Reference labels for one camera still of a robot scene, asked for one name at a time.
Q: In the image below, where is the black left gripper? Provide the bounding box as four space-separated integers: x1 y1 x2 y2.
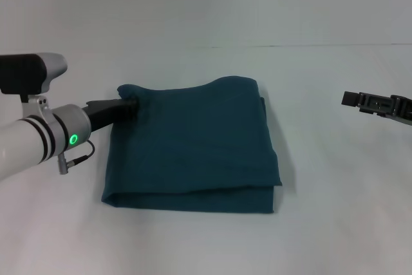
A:
81 97 142 135

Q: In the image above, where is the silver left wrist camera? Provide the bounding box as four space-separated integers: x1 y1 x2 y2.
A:
0 52 68 118

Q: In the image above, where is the teal blue shirt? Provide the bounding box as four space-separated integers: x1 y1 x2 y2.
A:
100 75 283 214

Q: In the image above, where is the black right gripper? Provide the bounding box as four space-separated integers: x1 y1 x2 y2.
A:
341 90 412 126

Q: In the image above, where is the left arm connector cable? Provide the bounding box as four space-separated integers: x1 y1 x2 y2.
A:
56 139 95 175

